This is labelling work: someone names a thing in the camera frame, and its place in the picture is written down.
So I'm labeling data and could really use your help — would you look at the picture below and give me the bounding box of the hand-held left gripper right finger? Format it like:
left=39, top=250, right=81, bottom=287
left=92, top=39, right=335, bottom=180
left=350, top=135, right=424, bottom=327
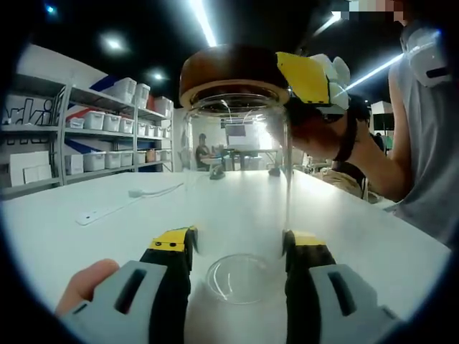
left=283, top=230, right=401, bottom=344

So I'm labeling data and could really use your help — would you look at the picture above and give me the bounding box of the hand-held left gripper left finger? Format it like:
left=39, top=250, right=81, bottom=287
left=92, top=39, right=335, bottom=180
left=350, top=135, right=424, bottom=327
left=56, top=225, right=199, bottom=344

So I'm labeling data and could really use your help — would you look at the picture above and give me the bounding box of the brown wooden lid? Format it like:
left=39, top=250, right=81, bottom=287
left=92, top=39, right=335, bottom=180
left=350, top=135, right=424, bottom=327
left=178, top=44, right=293, bottom=111

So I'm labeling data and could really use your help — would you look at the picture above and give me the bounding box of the clear glass coffee can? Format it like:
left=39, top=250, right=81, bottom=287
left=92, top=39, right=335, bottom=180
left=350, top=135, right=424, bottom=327
left=181, top=95, right=295, bottom=305

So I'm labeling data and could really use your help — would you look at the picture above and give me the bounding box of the person's left hand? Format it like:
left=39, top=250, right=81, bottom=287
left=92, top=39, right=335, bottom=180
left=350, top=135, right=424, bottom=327
left=56, top=259, right=120, bottom=316

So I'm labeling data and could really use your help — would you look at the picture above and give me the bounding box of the white table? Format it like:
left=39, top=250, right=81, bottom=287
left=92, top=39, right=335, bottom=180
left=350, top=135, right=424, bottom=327
left=0, top=170, right=451, bottom=344

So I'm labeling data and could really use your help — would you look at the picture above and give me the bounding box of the computer monitor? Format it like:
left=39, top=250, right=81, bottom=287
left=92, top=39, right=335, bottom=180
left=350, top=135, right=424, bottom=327
left=224, top=123, right=247, bottom=147

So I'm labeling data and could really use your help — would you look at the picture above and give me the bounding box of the white grey worn device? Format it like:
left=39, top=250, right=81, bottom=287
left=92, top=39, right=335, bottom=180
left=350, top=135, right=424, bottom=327
left=404, top=27, right=453, bottom=88

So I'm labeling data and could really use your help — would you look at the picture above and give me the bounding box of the white flat strip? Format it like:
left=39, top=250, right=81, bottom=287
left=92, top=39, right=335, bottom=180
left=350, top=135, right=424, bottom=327
left=75, top=199, right=144, bottom=226

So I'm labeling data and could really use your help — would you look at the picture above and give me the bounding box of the long ceiling strip light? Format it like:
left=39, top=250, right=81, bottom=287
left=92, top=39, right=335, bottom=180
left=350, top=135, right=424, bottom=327
left=189, top=0, right=219, bottom=47

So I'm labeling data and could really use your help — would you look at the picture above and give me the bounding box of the operator in grey shirt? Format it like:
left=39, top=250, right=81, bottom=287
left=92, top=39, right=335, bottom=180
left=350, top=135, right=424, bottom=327
left=389, top=19, right=459, bottom=248

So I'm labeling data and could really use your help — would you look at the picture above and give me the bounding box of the stack of white boxes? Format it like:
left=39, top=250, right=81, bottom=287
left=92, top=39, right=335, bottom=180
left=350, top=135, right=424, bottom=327
left=9, top=150, right=53, bottom=187

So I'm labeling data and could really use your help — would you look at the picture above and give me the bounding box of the grey shelf rack with bins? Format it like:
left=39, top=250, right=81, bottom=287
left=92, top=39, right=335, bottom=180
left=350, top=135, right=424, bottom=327
left=59, top=84, right=175, bottom=183

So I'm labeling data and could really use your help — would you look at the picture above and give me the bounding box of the row of white storage bins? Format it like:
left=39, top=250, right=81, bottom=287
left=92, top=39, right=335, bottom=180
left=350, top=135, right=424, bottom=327
left=67, top=77, right=174, bottom=172

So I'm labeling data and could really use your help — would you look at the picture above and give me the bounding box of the grey metal shelf rack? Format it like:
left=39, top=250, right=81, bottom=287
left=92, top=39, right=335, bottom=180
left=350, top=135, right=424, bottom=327
left=0, top=73, right=71, bottom=196

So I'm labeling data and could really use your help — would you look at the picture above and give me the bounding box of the black wrist strap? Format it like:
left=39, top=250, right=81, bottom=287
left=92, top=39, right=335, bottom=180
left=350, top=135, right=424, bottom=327
left=331, top=103, right=360, bottom=163

